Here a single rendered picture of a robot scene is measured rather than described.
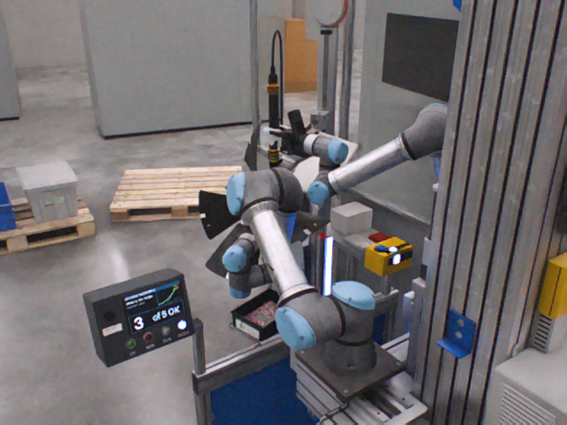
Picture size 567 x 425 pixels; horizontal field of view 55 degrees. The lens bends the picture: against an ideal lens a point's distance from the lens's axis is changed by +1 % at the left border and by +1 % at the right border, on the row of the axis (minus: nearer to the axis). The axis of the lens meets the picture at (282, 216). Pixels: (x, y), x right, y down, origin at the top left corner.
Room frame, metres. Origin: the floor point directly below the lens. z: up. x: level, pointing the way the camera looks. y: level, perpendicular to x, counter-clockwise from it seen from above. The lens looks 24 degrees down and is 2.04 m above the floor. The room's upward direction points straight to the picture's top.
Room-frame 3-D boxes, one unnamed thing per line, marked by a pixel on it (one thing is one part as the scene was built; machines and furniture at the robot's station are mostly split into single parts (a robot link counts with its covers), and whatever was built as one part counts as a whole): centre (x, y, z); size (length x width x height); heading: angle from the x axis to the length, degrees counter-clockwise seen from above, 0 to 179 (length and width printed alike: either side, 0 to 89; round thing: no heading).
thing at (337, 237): (2.39, -0.35, 0.85); 0.36 x 0.24 x 0.03; 35
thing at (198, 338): (1.39, 0.26, 0.96); 0.03 x 0.03 x 0.20; 35
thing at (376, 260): (1.86, -0.41, 1.02); 0.16 x 0.10 x 0.11; 125
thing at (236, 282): (1.60, 0.13, 1.08); 0.11 x 0.08 x 0.11; 118
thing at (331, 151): (1.79, -0.17, 1.48); 0.11 x 0.08 x 0.09; 44
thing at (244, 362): (1.63, -0.09, 0.82); 0.90 x 0.04 x 0.08; 125
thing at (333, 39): (2.66, -0.22, 0.90); 0.08 x 0.06 x 1.80; 70
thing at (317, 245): (2.29, -0.17, 0.58); 0.09 x 0.05 x 1.15; 35
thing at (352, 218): (2.47, -0.34, 0.92); 0.17 x 0.16 x 0.11; 125
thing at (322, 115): (2.57, -0.19, 1.39); 0.10 x 0.07 x 0.09; 160
